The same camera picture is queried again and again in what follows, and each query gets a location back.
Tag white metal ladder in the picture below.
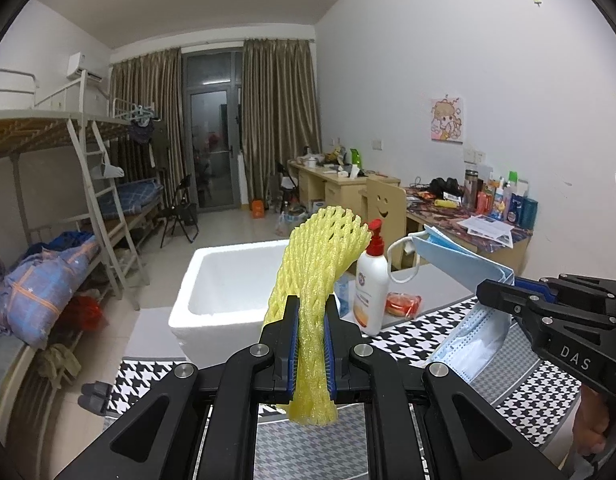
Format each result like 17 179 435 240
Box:
67 72 142 311

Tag glass balcony door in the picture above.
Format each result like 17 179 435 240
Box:
180 50 245 209

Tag red plastic bag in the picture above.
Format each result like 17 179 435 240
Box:
70 295 109 331

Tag white pump bottle red top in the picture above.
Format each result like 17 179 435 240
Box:
352 219 391 337

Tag grey bucket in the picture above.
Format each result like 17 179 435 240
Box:
278 207 309 235

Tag olive cloth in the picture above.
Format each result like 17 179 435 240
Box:
38 345 81 386

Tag black folded trolley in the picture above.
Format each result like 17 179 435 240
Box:
275 161 303 211

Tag houndstooth table mat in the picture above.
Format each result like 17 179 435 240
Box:
103 295 588 480

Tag blue face mask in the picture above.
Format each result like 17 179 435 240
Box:
388 225 516 386

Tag hanging dark clothes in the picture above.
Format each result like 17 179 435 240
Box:
128 115 169 171

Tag white foam box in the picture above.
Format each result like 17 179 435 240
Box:
169 240 349 365

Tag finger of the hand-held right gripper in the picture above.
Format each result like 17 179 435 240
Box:
510 274 616 306
476 280 616 337

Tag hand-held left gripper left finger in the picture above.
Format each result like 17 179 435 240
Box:
53 294 299 480

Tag group of toiletry bottles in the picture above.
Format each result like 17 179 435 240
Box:
462 169 538 228

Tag white metal bunk bed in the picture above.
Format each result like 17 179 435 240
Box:
0 66 144 441
35 80 166 251

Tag cartoon wall poster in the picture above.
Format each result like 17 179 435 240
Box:
430 96 464 144

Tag yellow foam fruit net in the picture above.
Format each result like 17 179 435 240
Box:
260 205 371 427

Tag printed paper sheets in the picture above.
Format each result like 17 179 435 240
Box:
458 214 516 247

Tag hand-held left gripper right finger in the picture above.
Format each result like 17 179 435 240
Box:
323 294 563 480

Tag wooden chair with smiley cutout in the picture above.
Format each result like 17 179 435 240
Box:
360 176 407 251

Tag person's right hand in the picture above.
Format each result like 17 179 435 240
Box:
572 385 612 457

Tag black folding chair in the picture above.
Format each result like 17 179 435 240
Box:
160 175 201 247

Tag white air conditioner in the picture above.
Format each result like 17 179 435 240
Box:
67 51 103 81

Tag black pouch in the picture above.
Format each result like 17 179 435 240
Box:
428 177 463 201

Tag brown curtain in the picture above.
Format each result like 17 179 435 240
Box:
242 38 323 206
109 48 183 196

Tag orange snack packet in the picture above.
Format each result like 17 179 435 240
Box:
385 292 423 318

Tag wooden desk with printed cover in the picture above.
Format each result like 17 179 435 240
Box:
405 187 532 281

